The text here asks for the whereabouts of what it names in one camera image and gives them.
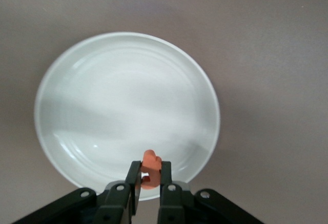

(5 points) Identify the orange foam letter r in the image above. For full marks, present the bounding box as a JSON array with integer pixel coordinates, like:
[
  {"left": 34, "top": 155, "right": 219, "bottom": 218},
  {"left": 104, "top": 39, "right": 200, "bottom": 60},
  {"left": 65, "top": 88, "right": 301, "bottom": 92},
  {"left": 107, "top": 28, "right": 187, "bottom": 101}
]
[{"left": 140, "top": 149, "right": 162, "bottom": 191}]

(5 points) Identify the brown table cover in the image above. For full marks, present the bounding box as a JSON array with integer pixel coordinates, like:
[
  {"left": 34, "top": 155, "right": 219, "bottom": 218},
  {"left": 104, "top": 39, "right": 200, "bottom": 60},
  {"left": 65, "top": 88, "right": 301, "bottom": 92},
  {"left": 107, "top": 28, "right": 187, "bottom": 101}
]
[{"left": 0, "top": 0, "right": 328, "bottom": 224}]

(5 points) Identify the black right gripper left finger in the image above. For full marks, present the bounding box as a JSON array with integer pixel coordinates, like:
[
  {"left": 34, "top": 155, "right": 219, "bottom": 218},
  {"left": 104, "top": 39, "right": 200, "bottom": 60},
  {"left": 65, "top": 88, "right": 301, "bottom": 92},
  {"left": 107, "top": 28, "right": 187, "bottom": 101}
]
[{"left": 96, "top": 160, "right": 143, "bottom": 224}]

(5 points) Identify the beige round plate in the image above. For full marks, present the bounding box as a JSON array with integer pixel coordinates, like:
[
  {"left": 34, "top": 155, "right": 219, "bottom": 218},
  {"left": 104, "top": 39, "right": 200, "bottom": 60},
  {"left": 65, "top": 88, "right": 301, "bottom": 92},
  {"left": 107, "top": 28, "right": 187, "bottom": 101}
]
[{"left": 34, "top": 31, "right": 221, "bottom": 202}]

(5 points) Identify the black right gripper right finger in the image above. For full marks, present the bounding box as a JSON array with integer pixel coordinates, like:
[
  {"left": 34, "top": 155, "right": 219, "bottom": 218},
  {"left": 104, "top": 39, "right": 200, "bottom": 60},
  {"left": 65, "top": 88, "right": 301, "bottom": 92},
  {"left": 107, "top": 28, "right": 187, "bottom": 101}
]
[{"left": 157, "top": 161, "right": 199, "bottom": 224}]

